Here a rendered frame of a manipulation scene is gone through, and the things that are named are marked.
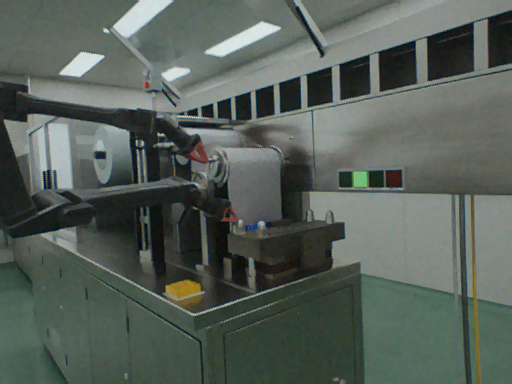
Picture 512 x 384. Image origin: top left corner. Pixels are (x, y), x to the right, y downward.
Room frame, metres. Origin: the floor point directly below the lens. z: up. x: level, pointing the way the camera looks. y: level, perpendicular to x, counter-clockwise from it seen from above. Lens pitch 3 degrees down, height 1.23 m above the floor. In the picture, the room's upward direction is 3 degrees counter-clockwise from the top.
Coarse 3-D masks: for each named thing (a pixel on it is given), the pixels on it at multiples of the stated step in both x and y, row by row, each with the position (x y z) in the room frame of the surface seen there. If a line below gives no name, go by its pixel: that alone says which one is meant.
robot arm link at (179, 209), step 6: (192, 192) 1.05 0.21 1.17; (198, 192) 1.07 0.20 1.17; (192, 198) 1.06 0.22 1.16; (198, 198) 1.10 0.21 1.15; (180, 204) 1.10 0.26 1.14; (186, 204) 1.09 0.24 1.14; (174, 210) 1.10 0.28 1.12; (180, 210) 1.09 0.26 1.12; (186, 210) 1.10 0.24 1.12; (192, 210) 1.12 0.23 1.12; (174, 216) 1.10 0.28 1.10; (180, 216) 1.09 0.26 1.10; (186, 216) 1.11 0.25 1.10; (192, 216) 1.12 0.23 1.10; (180, 222) 1.10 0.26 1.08; (186, 222) 1.11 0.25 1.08; (186, 228) 1.11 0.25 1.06
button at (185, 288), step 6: (180, 282) 1.02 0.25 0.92; (186, 282) 1.02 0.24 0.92; (192, 282) 1.02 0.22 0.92; (168, 288) 0.99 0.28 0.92; (174, 288) 0.97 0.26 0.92; (180, 288) 0.97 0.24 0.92; (186, 288) 0.97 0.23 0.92; (192, 288) 0.98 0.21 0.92; (198, 288) 0.99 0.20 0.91; (174, 294) 0.97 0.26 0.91; (180, 294) 0.96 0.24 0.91; (186, 294) 0.97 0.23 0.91; (192, 294) 0.98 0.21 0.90
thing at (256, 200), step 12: (240, 180) 1.26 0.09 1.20; (252, 180) 1.30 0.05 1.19; (264, 180) 1.33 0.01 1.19; (276, 180) 1.37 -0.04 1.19; (240, 192) 1.26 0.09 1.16; (252, 192) 1.29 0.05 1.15; (264, 192) 1.33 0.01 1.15; (276, 192) 1.37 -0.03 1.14; (240, 204) 1.26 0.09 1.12; (252, 204) 1.29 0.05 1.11; (264, 204) 1.33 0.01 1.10; (276, 204) 1.37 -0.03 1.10; (240, 216) 1.26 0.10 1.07; (252, 216) 1.29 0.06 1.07; (264, 216) 1.33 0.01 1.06; (276, 216) 1.36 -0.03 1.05
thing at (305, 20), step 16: (128, 0) 1.66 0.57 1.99; (288, 0) 1.26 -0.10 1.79; (112, 16) 1.83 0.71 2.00; (304, 16) 1.28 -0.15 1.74; (112, 32) 1.93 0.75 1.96; (128, 48) 1.98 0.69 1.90; (320, 48) 1.32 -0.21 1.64; (144, 64) 2.04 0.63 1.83; (272, 64) 1.57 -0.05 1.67; (176, 96) 2.16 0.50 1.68
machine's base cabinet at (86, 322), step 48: (48, 288) 2.29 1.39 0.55; (96, 288) 1.51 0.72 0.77; (336, 288) 1.18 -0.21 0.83; (48, 336) 2.36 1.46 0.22; (96, 336) 1.55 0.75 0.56; (144, 336) 1.15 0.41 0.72; (192, 336) 0.92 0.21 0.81; (240, 336) 0.93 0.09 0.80; (288, 336) 1.04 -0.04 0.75; (336, 336) 1.18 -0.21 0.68
